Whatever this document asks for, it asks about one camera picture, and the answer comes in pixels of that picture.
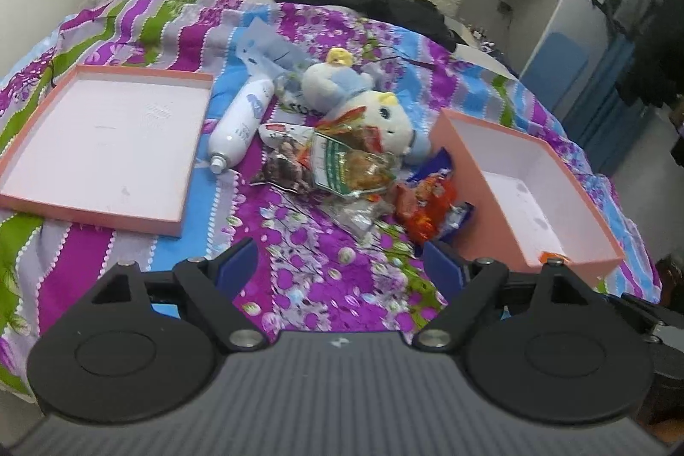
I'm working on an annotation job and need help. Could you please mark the blue kimchi snack packet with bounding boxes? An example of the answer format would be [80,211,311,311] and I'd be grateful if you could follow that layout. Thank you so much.
[404,148,474,245]

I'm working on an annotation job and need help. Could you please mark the dark nuts snack packet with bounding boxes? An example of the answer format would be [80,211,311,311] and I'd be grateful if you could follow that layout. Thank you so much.
[251,123,314,194]

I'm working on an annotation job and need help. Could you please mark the orange red snack packet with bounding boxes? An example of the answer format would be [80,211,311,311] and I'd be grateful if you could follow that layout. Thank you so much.
[394,172,457,245]

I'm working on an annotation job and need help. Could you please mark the pink deep cardboard box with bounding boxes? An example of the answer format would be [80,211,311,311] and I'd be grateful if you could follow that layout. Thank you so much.
[430,109,626,287]

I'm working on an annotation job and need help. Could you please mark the clear small snack packet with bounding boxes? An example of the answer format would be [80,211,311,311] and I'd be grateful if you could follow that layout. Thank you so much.
[321,198,393,241]

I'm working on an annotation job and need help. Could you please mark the white spray bottle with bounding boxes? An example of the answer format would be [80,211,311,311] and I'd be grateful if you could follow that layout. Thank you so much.
[207,75,275,175]

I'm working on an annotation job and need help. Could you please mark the pink shallow box lid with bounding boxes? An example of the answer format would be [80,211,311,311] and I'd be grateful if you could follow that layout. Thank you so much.
[1,65,213,236]

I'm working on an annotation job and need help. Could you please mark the colourful floral bedsheet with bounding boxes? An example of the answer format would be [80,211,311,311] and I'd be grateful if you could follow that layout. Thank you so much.
[1,0,662,397]

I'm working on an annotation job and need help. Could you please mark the blue chair back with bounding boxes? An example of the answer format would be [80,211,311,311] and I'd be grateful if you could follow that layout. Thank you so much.
[521,31,590,119]

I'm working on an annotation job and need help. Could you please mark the white blue plush toy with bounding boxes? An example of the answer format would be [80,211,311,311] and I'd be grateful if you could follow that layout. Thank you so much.
[300,47,431,164]

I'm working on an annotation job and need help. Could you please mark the light blue plastic bag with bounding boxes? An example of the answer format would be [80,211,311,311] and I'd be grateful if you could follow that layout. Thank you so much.
[236,18,316,115]

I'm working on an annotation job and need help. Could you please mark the hanging dark clothes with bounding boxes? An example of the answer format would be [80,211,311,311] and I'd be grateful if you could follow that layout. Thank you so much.
[613,0,683,108]

